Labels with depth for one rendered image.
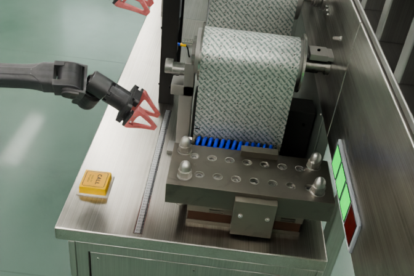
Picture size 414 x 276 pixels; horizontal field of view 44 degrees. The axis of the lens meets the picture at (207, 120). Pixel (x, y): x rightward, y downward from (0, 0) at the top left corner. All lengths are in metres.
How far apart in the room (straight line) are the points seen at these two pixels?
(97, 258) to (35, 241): 1.17
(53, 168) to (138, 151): 1.39
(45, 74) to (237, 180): 0.53
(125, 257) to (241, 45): 0.59
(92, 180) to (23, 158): 1.60
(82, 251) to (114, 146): 0.34
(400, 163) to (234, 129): 0.63
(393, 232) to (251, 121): 0.62
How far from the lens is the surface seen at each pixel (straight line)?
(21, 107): 3.34
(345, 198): 1.01
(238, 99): 1.27
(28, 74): 1.28
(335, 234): 1.80
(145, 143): 1.52
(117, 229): 1.27
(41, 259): 2.42
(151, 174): 1.42
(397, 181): 0.79
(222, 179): 1.22
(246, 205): 1.20
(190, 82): 1.34
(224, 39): 1.23
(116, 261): 1.34
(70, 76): 1.26
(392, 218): 0.79
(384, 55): 0.94
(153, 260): 1.31
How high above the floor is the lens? 1.84
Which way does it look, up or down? 35 degrees down
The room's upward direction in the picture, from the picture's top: 7 degrees clockwise
